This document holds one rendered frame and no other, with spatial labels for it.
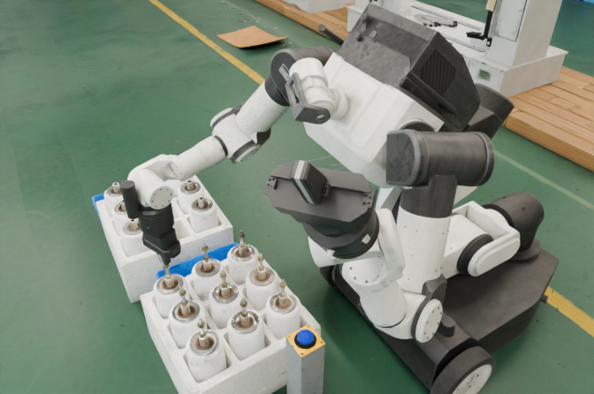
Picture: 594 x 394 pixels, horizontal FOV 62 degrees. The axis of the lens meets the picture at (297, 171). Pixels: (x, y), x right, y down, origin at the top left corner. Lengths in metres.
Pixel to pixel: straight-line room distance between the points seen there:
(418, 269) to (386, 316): 0.10
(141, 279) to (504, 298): 1.15
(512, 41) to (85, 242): 2.34
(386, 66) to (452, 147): 0.21
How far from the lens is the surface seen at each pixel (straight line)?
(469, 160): 0.85
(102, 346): 1.74
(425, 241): 0.87
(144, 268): 1.73
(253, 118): 1.24
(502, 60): 3.04
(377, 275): 0.77
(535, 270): 1.77
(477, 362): 1.43
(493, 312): 1.60
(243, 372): 1.38
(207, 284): 1.50
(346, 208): 0.52
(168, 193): 1.23
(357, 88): 0.97
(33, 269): 2.08
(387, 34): 0.99
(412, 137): 0.81
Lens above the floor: 1.31
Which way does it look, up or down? 34 degrees down
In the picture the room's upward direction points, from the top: straight up
